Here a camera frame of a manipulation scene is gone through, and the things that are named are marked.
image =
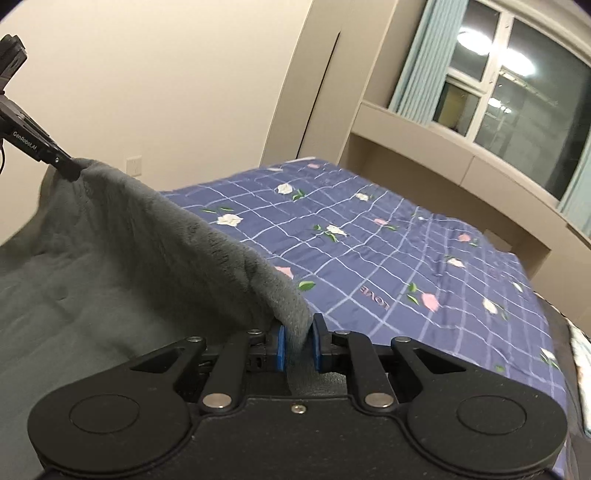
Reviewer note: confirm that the beige window cabinet shelf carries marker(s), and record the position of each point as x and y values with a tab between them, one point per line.
437	169

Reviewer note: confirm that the dark glass window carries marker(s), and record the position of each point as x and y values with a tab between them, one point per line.
518	94

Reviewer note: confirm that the grey quilted fleece pants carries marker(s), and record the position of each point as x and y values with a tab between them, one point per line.
108	269

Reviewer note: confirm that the right teal curtain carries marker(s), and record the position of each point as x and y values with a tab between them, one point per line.
575	204

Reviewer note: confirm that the blue plaid floral bedspread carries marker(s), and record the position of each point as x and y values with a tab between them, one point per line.
372	261

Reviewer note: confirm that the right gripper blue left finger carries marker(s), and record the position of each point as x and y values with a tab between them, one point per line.
134	417

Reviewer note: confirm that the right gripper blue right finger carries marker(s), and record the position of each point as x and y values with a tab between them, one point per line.
465	419

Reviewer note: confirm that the left teal curtain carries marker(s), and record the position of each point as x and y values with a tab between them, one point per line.
422	80

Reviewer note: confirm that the light patterned pillow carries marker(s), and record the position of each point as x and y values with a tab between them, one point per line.
581	351

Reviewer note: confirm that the teal curtain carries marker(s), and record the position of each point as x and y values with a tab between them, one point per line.
422	80
575	204

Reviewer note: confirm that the white wall socket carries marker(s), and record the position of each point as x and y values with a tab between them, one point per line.
133	166

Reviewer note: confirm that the beige left wardrobe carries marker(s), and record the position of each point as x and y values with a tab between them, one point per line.
328	75

